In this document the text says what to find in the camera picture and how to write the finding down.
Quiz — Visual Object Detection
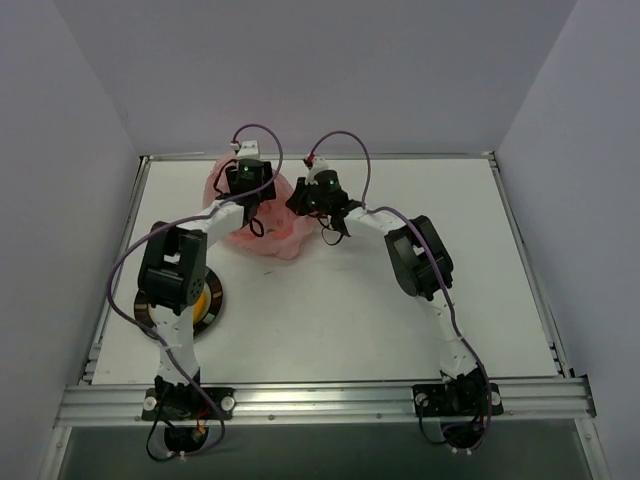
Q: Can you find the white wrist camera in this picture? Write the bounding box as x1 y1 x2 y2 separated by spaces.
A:
304 155 329 185
230 140 260 160

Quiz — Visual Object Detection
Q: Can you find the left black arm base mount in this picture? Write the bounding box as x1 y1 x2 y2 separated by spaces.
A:
140 386 236 462

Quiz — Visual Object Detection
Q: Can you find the pink plastic bag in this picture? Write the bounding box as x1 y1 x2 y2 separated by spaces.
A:
225 174 314 260

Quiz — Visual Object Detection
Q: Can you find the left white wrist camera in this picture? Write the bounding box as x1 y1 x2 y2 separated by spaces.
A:
230 140 260 160

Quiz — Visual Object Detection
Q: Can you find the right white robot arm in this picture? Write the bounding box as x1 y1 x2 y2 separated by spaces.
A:
286 169 489 413

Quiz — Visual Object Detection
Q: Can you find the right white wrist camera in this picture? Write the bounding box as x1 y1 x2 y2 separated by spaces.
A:
304 155 329 185

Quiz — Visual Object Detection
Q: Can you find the aluminium table frame rail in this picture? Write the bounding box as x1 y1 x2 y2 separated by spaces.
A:
52 153 599 429

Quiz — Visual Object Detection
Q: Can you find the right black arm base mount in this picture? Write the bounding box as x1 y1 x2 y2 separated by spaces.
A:
412 383 504 454

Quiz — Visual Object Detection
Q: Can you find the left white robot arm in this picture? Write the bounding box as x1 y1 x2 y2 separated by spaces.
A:
138 159 275 419

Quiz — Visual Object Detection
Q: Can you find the black rimmed ceramic plate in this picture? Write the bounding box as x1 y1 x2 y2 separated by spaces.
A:
133 267 224 340

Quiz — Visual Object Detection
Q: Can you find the fake yellow orange mango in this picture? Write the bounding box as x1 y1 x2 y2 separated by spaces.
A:
193 293 208 324

